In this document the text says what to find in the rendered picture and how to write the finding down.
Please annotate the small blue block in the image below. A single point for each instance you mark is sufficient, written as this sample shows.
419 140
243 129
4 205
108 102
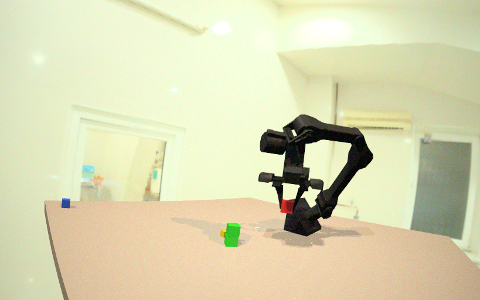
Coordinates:
65 203

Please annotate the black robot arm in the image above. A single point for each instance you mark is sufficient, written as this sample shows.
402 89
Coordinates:
310 130

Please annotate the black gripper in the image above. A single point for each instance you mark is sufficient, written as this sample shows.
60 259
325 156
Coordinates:
277 181

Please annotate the green block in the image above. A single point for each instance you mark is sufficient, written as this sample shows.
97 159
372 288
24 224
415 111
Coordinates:
233 229
230 241

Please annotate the red block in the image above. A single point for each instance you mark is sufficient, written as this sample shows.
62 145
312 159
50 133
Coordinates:
286 206

